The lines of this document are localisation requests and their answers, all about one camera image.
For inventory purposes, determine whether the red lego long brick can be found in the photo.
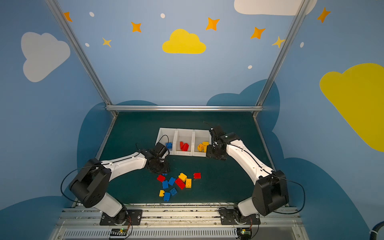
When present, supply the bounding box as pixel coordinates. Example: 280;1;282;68
182;143;189;152

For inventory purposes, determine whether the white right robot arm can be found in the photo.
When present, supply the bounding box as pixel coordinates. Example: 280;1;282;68
207;126;289;218

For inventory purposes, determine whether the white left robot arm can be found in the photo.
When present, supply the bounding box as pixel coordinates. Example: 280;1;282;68
69;143;170;225

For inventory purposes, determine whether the white right bin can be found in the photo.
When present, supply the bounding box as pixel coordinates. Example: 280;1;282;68
192;130;212;158

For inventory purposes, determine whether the blue lego brick small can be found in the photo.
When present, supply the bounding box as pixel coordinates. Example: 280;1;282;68
162;180;169;190

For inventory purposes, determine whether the white left bin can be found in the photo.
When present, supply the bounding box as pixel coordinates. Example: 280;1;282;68
156;128;177;155

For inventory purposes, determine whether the yellow lego brick tilted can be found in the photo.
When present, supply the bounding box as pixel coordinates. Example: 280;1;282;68
179;173;188;183

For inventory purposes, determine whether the left controller board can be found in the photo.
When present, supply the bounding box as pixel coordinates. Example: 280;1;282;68
109;229;129;240

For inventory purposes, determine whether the controller board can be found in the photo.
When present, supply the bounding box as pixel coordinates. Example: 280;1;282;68
236;228;253;240
109;229;129;240

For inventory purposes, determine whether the right controller board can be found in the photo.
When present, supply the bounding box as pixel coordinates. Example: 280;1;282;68
236;228;253;240

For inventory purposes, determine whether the aluminium frame post right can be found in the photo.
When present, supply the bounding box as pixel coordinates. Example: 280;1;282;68
253;0;311;121

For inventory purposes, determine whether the aluminium frame post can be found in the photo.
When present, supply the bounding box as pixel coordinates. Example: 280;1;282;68
46;0;113;107
253;0;311;121

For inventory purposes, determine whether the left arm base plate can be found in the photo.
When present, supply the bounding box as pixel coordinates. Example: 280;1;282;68
100;209;143;226

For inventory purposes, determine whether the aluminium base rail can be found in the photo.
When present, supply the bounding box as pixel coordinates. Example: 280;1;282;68
50;203;309;240

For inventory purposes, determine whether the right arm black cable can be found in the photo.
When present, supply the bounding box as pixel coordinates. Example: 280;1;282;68
272;176;306;215

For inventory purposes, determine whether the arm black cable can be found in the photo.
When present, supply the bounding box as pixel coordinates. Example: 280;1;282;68
272;176;306;215
60;164;91;205

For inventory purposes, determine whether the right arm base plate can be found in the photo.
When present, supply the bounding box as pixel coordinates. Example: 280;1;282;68
218;208;261;225

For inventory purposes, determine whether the aluminium frame crossbar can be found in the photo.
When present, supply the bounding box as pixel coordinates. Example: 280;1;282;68
106;105;263;112

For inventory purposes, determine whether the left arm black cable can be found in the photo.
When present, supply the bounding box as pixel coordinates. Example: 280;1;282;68
60;164;91;205

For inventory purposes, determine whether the aluminium frame post left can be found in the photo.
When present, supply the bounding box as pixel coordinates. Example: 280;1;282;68
46;0;113;107

